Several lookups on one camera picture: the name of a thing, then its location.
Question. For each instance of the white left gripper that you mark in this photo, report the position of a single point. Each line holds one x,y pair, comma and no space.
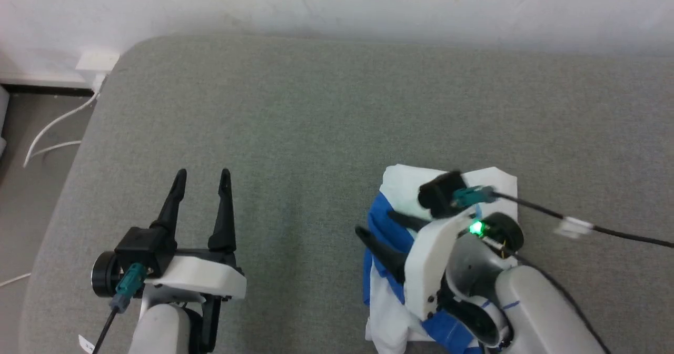
200,275

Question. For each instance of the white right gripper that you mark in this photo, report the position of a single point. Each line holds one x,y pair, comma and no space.
426,269

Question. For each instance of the blue and white shirt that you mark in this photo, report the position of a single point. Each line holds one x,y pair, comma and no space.
400,190

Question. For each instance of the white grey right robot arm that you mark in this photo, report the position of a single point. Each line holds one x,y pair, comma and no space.
537,312

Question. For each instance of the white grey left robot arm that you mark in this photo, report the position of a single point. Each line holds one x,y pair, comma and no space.
158,327

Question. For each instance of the grey fabric sofa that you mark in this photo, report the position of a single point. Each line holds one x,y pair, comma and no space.
316,133

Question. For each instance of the black baseboard strip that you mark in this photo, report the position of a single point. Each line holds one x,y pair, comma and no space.
42,89

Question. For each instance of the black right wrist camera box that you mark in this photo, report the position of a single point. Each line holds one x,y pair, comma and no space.
439,193

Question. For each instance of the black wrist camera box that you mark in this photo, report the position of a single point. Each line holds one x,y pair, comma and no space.
439,193
145,248

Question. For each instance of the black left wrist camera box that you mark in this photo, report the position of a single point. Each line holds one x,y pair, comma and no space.
145,248

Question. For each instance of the white wall socket box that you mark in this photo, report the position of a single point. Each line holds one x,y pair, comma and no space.
97,61

